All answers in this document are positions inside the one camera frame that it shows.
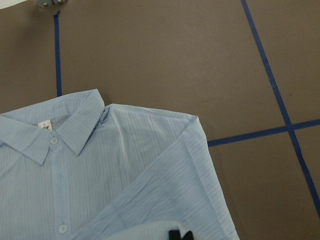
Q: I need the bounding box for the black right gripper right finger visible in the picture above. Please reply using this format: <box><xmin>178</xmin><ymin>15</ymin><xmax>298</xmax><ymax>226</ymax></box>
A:
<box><xmin>181</xmin><ymin>231</ymin><xmax>194</xmax><ymax>240</ymax></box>

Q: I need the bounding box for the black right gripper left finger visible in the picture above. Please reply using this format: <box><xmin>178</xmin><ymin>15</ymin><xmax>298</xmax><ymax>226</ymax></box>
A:
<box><xmin>168</xmin><ymin>229</ymin><xmax>181</xmax><ymax>240</ymax></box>

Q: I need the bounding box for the light blue button-up shirt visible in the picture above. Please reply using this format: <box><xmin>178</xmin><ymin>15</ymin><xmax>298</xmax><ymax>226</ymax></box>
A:
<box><xmin>0</xmin><ymin>89</ymin><xmax>239</xmax><ymax>240</ymax></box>

